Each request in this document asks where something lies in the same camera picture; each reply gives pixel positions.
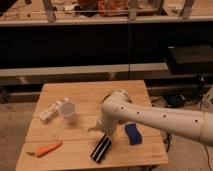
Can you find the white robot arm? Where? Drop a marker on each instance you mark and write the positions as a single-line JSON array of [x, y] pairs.
[[116, 107]]

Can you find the black box on shelf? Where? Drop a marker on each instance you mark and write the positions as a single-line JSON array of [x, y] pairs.
[[190, 59]]

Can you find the black white striped eraser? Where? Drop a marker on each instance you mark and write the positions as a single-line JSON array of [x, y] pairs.
[[101, 149]]

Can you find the blue sponge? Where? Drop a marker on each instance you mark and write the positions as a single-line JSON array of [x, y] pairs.
[[133, 134]]

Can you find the orange round plate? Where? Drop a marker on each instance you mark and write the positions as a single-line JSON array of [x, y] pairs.
[[119, 98]]

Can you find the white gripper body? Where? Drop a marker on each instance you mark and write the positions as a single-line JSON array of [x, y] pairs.
[[106, 125]]

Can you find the clear plastic cup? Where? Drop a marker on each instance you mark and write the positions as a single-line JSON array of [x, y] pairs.
[[68, 111]]

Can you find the long wooden shelf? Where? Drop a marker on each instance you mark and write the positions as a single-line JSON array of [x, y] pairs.
[[101, 12]]

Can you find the white small box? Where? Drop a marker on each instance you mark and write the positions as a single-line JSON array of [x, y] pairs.
[[51, 111]]

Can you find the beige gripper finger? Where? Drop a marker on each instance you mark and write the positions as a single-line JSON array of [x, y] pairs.
[[91, 129], [110, 135]]

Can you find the orange carrot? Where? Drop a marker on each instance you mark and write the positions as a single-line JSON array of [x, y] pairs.
[[41, 151]]

